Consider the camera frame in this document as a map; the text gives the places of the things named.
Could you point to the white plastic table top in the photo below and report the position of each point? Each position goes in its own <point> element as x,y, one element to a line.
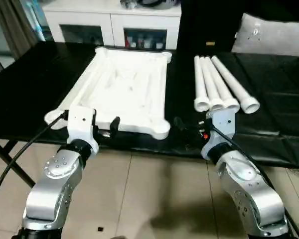
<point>129,82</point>

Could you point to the white plastic table leg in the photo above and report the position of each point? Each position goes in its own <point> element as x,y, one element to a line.
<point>209,82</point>
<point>198,82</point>
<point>231,82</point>
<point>219,82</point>

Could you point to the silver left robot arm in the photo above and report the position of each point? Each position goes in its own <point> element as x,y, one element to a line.
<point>52,189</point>

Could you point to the black box with gold label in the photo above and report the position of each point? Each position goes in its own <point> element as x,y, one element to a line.
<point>209,22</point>

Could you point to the white cabinet with glass doors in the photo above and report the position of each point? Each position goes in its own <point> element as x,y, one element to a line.
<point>109,17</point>

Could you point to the grey round container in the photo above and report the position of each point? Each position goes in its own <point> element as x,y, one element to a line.
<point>154,3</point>

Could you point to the grey cushion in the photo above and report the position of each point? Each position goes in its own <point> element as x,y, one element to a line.
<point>276,37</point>

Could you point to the brown curtain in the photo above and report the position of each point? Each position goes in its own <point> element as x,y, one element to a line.
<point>15,25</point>

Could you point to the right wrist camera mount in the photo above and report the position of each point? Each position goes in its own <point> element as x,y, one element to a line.
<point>224,122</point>

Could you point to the black metal table frame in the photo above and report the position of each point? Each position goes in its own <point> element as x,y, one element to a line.
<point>12,166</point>

